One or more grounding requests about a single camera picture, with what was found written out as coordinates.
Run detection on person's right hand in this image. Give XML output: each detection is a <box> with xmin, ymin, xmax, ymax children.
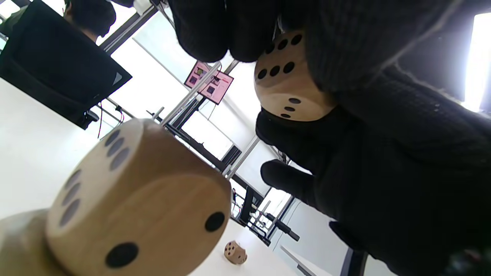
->
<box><xmin>168</xmin><ymin>0</ymin><xmax>282</xmax><ymax>63</ymax></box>

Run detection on person's left hand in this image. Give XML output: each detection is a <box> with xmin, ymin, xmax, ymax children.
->
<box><xmin>255</xmin><ymin>0</ymin><xmax>491</xmax><ymax>276</ymax></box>

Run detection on medium wooden die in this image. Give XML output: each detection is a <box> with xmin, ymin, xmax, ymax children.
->
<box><xmin>254</xmin><ymin>30</ymin><xmax>339</xmax><ymax>122</ymax></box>

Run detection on large wooden die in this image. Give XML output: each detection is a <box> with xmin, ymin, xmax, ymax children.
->
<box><xmin>45</xmin><ymin>118</ymin><xmax>232</xmax><ymax>276</ymax></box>

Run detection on small wooden die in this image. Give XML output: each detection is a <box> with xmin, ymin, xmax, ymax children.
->
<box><xmin>224</xmin><ymin>241</ymin><xmax>248</xmax><ymax>265</ymax></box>

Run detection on largest wooden die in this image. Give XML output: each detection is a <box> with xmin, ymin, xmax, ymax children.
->
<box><xmin>0</xmin><ymin>209</ymin><xmax>69</xmax><ymax>276</ymax></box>

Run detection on pink display screen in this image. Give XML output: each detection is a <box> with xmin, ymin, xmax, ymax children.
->
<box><xmin>184</xmin><ymin>61</ymin><xmax>234</xmax><ymax>105</ymax></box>

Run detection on black office chair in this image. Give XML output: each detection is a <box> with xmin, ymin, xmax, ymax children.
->
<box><xmin>0</xmin><ymin>0</ymin><xmax>133</xmax><ymax>130</ymax></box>

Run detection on aluminium frame stand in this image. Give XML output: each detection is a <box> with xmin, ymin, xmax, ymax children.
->
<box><xmin>146</xmin><ymin>61</ymin><xmax>303</xmax><ymax>246</ymax></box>

